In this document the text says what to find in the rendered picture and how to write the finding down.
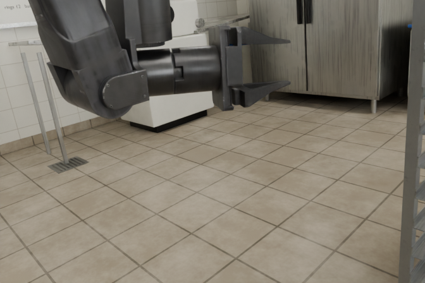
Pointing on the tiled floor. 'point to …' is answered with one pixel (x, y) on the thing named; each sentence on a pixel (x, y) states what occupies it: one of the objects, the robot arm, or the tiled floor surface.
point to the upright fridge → (332, 28)
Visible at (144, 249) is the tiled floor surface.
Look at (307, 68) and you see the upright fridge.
